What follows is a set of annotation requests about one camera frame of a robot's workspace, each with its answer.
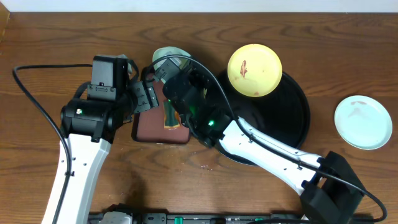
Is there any black rectangular water tray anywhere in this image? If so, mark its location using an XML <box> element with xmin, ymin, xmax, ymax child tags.
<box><xmin>131</xmin><ymin>82</ymin><xmax>190</xmax><ymax>144</ymax></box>

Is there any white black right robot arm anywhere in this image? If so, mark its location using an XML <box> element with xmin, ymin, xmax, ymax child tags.
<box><xmin>163</xmin><ymin>72</ymin><xmax>365</xmax><ymax>223</ymax></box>

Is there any round black tray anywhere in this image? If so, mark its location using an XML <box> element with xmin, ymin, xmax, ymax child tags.
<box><xmin>218</xmin><ymin>70</ymin><xmax>310</xmax><ymax>149</ymax></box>

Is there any mint green plate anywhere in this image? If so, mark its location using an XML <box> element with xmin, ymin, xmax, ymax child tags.
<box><xmin>152</xmin><ymin>46</ymin><xmax>191</xmax><ymax>70</ymax></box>

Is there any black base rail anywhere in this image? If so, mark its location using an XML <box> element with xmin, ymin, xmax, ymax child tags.
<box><xmin>86</xmin><ymin>203</ymin><xmax>308</xmax><ymax>224</ymax></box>

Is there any orange green sponge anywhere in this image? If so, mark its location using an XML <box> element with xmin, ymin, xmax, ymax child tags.
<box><xmin>163</xmin><ymin>100</ymin><xmax>180</xmax><ymax>129</ymax></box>

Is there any light green plate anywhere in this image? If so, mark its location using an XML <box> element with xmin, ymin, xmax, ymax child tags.
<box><xmin>334</xmin><ymin>95</ymin><xmax>393</xmax><ymax>151</ymax></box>

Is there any yellow plastic plate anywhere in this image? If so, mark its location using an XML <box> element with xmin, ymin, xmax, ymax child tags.
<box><xmin>227</xmin><ymin>44</ymin><xmax>282</xmax><ymax>97</ymax></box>

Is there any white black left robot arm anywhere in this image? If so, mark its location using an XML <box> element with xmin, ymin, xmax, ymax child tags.
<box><xmin>42</xmin><ymin>55</ymin><xmax>155</xmax><ymax>223</ymax></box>

